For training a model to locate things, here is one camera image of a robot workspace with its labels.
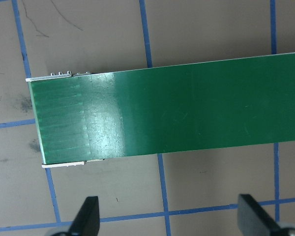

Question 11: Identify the green conveyor belt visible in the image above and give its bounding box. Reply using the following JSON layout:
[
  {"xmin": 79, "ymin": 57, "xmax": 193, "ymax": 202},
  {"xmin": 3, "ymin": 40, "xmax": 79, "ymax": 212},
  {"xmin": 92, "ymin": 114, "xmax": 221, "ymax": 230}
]
[{"xmin": 25, "ymin": 51, "xmax": 295, "ymax": 169}]

